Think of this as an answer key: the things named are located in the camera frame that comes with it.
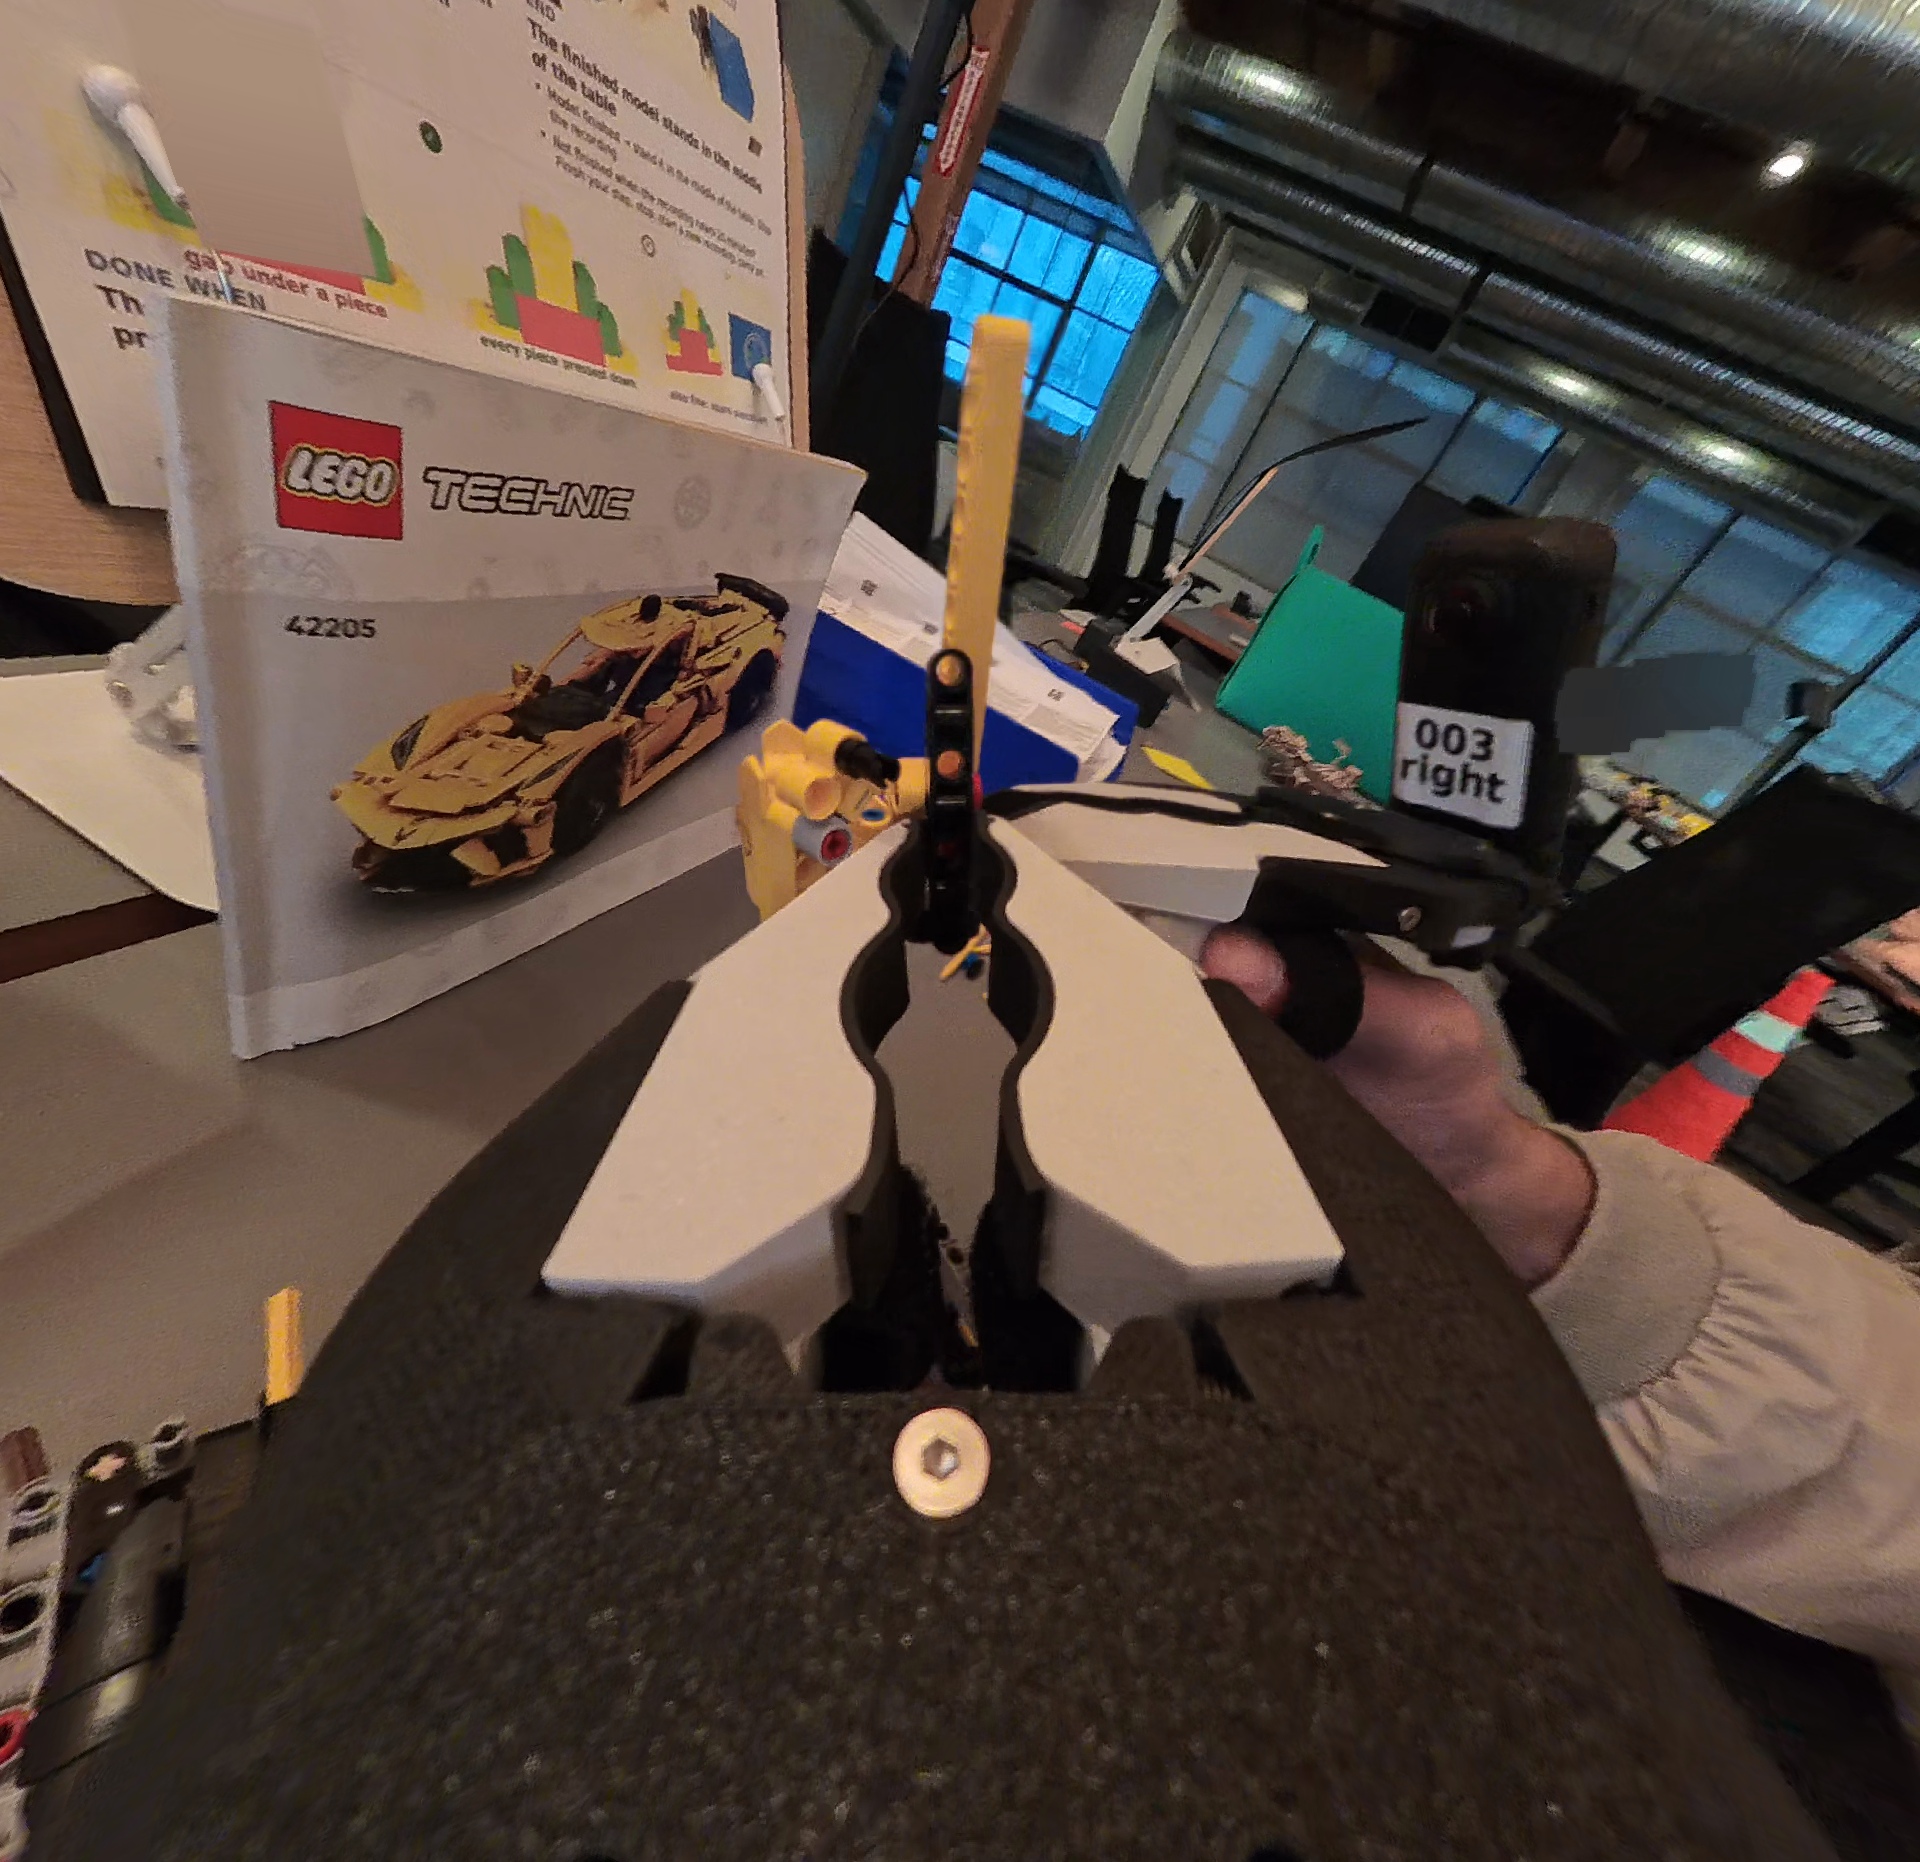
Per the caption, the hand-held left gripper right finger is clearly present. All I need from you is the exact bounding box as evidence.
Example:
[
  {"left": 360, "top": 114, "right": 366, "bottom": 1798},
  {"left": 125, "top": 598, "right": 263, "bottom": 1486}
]
[{"left": 967, "top": 811, "right": 1345, "bottom": 1384}]

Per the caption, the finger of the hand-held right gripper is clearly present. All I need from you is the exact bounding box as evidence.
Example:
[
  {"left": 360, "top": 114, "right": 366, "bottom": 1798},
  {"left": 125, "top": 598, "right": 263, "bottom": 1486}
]
[
  {"left": 1035, "top": 819, "right": 1382, "bottom": 929},
  {"left": 983, "top": 784, "right": 1292, "bottom": 832}
]

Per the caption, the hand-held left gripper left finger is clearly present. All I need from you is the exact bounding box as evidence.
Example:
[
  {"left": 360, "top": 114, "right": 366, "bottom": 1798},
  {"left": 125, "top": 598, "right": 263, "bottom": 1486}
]
[{"left": 542, "top": 827, "right": 940, "bottom": 1384}]

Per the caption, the yellow brick beam assembly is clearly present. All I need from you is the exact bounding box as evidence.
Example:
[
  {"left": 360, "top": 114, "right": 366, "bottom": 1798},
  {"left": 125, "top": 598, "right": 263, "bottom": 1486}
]
[{"left": 740, "top": 317, "right": 1037, "bottom": 952}]

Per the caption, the grey desk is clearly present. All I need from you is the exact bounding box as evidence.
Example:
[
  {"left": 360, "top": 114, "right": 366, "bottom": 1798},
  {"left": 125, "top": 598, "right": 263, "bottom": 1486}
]
[{"left": 0, "top": 648, "right": 1276, "bottom": 1461}]

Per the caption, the person's right hand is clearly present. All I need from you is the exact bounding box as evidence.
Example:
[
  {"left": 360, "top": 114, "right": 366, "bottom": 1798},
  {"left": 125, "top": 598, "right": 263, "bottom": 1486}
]
[{"left": 1200, "top": 924, "right": 1596, "bottom": 1288}]

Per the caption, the stack of white paper sheets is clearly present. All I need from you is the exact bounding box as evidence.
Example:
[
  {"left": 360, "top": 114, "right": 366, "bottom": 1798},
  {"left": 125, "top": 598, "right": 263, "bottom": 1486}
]
[{"left": 824, "top": 513, "right": 1138, "bottom": 785}]

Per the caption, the teal green plastic bin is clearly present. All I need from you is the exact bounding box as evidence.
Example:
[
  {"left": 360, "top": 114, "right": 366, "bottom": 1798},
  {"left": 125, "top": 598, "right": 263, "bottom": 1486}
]
[{"left": 1214, "top": 526, "right": 1411, "bottom": 764}]

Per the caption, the blue storage bin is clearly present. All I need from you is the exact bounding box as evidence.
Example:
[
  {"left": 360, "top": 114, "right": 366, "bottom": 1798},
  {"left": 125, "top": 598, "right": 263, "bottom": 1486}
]
[{"left": 793, "top": 513, "right": 1141, "bottom": 803}]

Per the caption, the black office chair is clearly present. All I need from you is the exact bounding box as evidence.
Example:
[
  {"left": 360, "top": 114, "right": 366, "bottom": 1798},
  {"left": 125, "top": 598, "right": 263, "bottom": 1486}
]
[{"left": 1501, "top": 767, "right": 1920, "bottom": 1131}]

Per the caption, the instruction booklet with yellow car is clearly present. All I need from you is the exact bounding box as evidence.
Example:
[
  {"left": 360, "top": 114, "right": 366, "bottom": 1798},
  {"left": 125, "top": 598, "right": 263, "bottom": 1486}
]
[{"left": 158, "top": 300, "right": 869, "bottom": 1062}]

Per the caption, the orange traffic cone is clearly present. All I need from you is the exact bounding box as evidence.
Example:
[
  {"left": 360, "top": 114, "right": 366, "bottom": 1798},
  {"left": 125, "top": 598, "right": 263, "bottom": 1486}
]
[{"left": 1601, "top": 968, "right": 1839, "bottom": 1166}]

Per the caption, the large paned window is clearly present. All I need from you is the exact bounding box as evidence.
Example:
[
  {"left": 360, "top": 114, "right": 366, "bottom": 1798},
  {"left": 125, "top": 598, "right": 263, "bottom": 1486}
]
[{"left": 877, "top": 182, "right": 1164, "bottom": 440}]

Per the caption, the white paper sheet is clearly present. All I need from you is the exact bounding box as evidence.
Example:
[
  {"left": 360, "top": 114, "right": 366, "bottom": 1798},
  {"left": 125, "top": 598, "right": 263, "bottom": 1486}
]
[{"left": 0, "top": 660, "right": 229, "bottom": 915}]

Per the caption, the partly built toy car model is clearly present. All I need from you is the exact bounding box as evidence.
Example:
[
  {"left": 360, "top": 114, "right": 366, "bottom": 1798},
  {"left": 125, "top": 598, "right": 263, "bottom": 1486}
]
[{"left": 0, "top": 1288, "right": 311, "bottom": 1806}]

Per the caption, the instruction poster board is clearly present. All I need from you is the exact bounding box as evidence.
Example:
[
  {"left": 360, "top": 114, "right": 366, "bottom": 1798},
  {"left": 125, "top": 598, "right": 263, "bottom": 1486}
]
[{"left": 0, "top": 0, "right": 813, "bottom": 513}]

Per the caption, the brown tangled cord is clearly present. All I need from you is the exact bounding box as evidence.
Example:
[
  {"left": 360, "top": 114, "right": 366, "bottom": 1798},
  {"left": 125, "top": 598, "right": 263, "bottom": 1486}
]
[{"left": 1262, "top": 725, "right": 1361, "bottom": 803}]

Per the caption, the silver ventilation duct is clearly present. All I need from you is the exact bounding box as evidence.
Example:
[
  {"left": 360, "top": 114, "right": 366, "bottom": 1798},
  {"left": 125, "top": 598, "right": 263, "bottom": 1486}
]
[{"left": 1155, "top": 0, "right": 1920, "bottom": 470}]

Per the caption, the wooden post with red label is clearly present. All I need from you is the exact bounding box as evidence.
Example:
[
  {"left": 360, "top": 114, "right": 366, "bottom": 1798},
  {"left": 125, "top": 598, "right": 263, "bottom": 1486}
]
[{"left": 901, "top": 0, "right": 1056, "bottom": 307}]

